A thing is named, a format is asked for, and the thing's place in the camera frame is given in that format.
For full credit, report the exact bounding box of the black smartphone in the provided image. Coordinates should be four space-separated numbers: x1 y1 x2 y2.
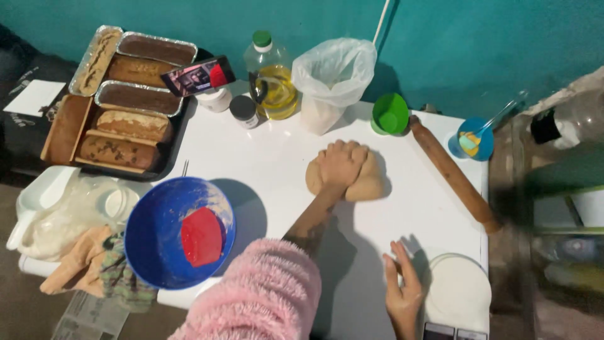
160 55 237 98

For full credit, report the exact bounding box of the floured baked loaf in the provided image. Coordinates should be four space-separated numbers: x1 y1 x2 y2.
92 110 174 143

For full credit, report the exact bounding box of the crumpled clear plastic bag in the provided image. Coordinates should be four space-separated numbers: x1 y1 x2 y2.
18 176 141 262

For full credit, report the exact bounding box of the brown baked loaf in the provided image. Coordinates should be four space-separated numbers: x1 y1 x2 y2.
107 55 179 89

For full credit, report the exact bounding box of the brown dough ball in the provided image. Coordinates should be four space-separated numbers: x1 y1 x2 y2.
305 148 386 203

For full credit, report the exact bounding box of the white kitchen scale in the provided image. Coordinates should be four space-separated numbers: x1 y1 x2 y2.
421 253 493 340

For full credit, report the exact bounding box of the peach cloth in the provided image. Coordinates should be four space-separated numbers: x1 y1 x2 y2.
40 225 115 298

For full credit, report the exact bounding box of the blue plastic cup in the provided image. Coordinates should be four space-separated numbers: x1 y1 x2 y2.
447 116 495 162

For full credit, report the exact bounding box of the narrow foil loaf pan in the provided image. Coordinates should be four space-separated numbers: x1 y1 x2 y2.
68 25 125 98

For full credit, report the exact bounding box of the blue mixing bowl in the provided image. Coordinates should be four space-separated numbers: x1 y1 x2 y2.
124 177 237 291

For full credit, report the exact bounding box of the clear plastic bag of flour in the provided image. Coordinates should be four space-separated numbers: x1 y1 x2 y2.
291 38 378 137

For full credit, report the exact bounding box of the spatula with clear handle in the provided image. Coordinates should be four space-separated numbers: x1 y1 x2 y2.
459 98 519 156

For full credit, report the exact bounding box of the speckled baked loaf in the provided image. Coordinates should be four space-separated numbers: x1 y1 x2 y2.
77 135 161 172

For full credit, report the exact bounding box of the large clear plastic bottle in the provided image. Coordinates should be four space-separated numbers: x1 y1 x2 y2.
512 66 604 163

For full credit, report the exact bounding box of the cooking oil bottle green cap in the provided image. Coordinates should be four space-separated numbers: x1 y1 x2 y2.
243 30 300 121

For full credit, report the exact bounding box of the patterned green cloth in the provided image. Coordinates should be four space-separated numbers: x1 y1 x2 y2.
98 233 159 313

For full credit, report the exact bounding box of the person's left hand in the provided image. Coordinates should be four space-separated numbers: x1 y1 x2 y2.
317 140 370 190

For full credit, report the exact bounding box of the black printed bag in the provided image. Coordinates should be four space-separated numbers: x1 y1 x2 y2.
0 24 82 176

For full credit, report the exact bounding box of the pink fluffy sleeve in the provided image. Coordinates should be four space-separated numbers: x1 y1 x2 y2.
167 238 322 340

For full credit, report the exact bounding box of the white stick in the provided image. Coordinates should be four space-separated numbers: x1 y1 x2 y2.
372 0 392 46

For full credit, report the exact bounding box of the cluttered shelf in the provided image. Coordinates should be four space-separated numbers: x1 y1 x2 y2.
488 142 604 340

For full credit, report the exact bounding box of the person's right hand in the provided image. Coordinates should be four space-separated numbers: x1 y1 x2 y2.
382 241 426 329

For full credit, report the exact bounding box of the white paper sheet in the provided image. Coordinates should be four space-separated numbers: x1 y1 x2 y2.
3 79 67 118

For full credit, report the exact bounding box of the black baking tray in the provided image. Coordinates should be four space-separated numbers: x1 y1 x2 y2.
40 46 214 183

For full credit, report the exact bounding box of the wooden rolling pin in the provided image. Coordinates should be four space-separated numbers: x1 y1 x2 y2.
408 115 502 235

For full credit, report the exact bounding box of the empty brown loaf mould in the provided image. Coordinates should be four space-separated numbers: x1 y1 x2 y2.
41 94 95 166

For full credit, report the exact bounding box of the small white jar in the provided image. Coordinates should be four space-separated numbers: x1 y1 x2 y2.
195 87 233 113

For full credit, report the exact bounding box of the white plastic jug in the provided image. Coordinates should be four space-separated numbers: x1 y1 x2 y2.
6 165 80 252

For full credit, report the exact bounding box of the red dough scraper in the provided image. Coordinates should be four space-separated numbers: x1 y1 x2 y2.
180 206 224 268

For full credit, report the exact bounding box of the green plastic cup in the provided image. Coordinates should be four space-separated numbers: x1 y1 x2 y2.
370 93 410 137

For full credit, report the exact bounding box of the small jar with black lid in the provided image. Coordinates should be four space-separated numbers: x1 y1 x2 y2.
229 95 260 130

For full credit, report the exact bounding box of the newspaper sheet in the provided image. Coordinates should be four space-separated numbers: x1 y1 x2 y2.
50 290 131 340

